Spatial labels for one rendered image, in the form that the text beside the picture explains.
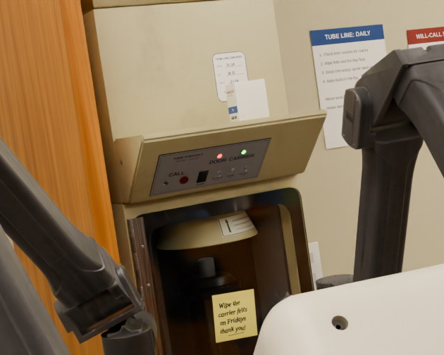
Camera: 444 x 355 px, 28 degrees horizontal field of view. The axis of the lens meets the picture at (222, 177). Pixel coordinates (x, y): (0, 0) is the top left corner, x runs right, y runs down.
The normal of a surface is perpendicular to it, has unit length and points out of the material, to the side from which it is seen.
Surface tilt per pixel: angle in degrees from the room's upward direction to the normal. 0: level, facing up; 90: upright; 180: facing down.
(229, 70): 90
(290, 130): 135
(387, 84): 91
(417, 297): 48
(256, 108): 90
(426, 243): 90
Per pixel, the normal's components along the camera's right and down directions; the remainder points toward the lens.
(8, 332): 0.00, -0.01
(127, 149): -0.88, 0.15
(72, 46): 0.46, -0.02
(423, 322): 0.13, -0.66
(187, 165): 0.43, 0.68
